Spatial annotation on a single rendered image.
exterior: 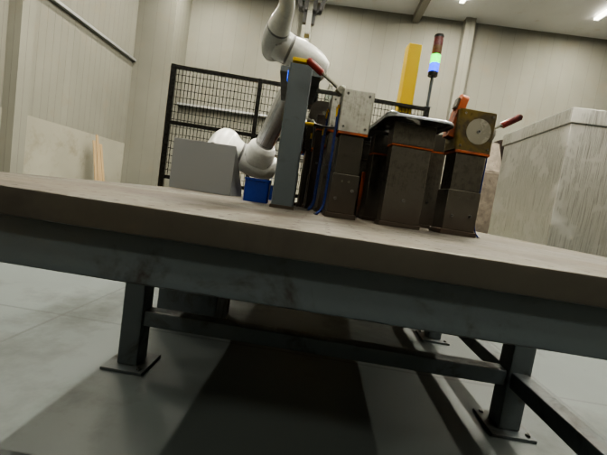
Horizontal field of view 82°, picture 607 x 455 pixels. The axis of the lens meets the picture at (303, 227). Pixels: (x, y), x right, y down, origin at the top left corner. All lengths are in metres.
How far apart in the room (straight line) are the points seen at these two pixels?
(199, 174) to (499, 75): 12.39
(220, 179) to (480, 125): 1.17
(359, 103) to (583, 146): 4.62
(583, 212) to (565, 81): 9.38
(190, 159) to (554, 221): 4.49
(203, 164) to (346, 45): 11.18
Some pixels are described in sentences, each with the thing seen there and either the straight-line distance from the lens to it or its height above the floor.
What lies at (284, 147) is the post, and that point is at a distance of 1.11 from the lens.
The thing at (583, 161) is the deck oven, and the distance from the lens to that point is 5.49.
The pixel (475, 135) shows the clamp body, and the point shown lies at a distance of 1.15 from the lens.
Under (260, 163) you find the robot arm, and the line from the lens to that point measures 1.94.
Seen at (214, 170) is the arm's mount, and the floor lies 0.81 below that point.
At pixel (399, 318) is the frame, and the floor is 0.59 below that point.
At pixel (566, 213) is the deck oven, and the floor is 1.03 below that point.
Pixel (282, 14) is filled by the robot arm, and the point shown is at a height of 1.44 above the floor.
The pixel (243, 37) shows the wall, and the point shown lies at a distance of 13.12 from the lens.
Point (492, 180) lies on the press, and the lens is 8.95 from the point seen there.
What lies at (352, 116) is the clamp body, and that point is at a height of 0.99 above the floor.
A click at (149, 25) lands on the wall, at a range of 12.99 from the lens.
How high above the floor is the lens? 0.74
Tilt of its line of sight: 5 degrees down
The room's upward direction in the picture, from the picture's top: 8 degrees clockwise
